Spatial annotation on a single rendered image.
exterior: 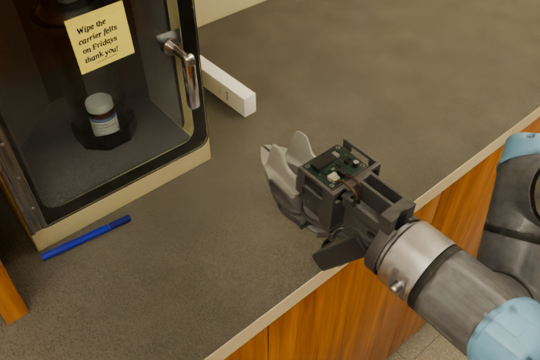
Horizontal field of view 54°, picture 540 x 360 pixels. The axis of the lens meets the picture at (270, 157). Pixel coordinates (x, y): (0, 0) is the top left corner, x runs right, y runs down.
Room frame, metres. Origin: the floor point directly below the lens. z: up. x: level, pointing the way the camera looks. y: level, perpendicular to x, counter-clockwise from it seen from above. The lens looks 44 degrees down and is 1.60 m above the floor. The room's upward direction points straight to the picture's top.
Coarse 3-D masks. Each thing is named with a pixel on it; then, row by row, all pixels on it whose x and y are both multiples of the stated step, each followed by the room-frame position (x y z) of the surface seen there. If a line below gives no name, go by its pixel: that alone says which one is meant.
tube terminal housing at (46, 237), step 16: (208, 144) 0.68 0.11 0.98; (192, 160) 0.66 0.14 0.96; (0, 176) 0.48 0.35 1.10; (160, 176) 0.62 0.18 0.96; (176, 176) 0.63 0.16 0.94; (128, 192) 0.58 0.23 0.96; (144, 192) 0.59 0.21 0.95; (16, 208) 0.48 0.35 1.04; (96, 208) 0.54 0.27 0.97; (112, 208) 0.56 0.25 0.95; (64, 224) 0.51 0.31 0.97; (80, 224) 0.52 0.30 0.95; (32, 240) 0.48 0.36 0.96; (48, 240) 0.49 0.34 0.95
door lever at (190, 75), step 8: (168, 40) 0.63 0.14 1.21; (176, 40) 0.64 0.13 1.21; (168, 48) 0.63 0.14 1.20; (176, 48) 0.62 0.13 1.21; (184, 56) 0.60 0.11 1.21; (192, 56) 0.60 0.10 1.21; (184, 64) 0.60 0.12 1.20; (192, 64) 0.60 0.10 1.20; (184, 72) 0.60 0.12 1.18; (192, 72) 0.60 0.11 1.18; (184, 80) 0.60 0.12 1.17; (192, 80) 0.60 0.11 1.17; (192, 88) 0.60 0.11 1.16; (192, 96) 0.60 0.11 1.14; (192, 104) 0.60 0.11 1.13
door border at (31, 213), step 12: (0, 132) 0.48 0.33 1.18; (0, 144) 0.48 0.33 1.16; (0, 156) 0.47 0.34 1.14; (12, 156) 0.48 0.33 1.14; (0, 168) 0.47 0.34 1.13; (12, 168) 0.48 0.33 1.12; (12, 180) 0.47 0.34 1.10; (24, 180) 0.48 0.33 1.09; (12, 192) 0.47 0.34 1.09; (24, 192) 0.48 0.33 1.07; (24, 204) 0.47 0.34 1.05; (36, 204) 0.48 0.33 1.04; (24, 216) 0.47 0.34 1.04; (36, 216) 0.48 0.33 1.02; (36, 228) 0.47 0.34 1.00
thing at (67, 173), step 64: (0, 0) 0.52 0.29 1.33; (64, 0) 0.56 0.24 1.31; (128, 0) 0.61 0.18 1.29; (192, 0) 0.66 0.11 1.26; (0, 64) 0.50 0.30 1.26; (64, 64) 0.54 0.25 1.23; (128, 64) 0.59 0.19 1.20; (64, 128) 0.53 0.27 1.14; (128, 128) 0.58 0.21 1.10; (192, 128) 0.65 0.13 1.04; (64, 192) 0.51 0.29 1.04
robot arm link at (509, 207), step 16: (512, 144) 0.41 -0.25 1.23; (528, 144) 0.39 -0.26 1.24; (512, 160) 0.39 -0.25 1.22; (528, 160) 0.38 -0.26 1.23; (496, 176) 0.40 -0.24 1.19; (512, 176) 0.37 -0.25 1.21; (528, 176) 0.36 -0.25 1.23; (496, 192) 0.37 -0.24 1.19; (512, 192) 0.36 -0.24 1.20; (528, 192) 0.34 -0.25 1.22; (496, 208) 0.36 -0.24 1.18; (512, 208) 0.35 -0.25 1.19; (528, 208) 0.33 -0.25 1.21; (496, 224) 0.34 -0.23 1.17; (512, 224) 0.33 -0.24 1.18; (528, 224) 0.33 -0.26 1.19; (528, 240) 0.32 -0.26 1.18
